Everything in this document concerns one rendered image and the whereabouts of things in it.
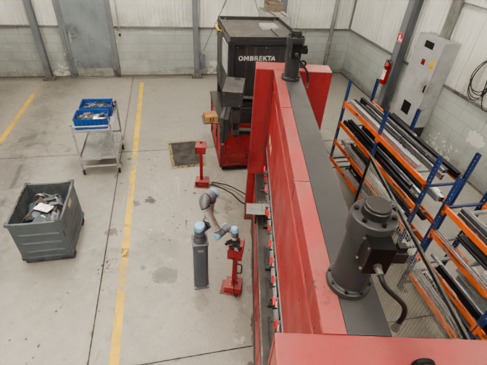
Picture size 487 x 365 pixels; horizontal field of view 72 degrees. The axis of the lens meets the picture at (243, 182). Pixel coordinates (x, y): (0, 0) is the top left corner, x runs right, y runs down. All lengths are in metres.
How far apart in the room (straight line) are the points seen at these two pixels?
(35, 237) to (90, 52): 6.46
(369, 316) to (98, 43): 9.40
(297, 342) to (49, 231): 3.65
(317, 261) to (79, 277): 3.55
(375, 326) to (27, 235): 4.00
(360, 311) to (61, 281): 3.84
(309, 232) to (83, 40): 9.00
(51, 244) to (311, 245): 3.63
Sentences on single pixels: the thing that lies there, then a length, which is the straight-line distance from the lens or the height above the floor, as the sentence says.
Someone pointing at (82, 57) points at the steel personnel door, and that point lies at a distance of 10.30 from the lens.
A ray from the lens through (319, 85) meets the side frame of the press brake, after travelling 4.05.
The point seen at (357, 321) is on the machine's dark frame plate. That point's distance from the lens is 1.55.
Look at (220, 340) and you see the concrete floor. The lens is 3.99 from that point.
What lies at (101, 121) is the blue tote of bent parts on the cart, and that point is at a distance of 5.81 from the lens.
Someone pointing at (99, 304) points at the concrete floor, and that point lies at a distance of 4.42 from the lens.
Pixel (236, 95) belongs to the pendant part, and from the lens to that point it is 4.17.
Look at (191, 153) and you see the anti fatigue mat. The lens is 6.52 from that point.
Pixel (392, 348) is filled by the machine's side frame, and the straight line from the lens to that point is 1.54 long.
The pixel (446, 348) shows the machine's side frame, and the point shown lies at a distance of 1.65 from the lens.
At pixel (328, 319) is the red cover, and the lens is 1.52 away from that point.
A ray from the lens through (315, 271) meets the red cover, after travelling 1.64.
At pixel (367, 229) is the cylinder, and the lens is 1.30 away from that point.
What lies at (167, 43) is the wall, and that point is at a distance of 9.98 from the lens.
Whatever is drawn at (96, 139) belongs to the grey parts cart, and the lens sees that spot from 6.63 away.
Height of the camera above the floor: 3.56
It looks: 38 degrees down
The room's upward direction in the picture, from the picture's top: 4 degrees clockwise
